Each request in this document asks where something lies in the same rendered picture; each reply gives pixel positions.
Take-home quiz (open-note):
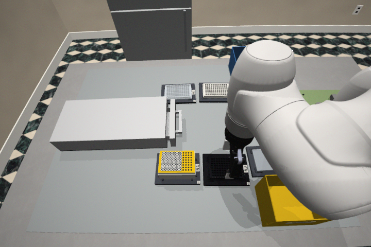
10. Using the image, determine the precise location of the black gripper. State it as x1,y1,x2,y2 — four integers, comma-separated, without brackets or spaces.
223,128,254,179

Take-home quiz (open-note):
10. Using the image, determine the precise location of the yellow open-top bin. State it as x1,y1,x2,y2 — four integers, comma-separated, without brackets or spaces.
255,175,332,227

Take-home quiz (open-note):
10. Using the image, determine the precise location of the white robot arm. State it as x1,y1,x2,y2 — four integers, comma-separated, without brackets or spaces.
225,40,371,220

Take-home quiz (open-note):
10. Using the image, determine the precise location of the dark blue open-top bin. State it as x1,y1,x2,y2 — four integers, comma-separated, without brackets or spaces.
228,46,245,76

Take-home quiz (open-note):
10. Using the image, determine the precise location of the black multiwell plate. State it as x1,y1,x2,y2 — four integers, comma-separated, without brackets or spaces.
208,157,245,180

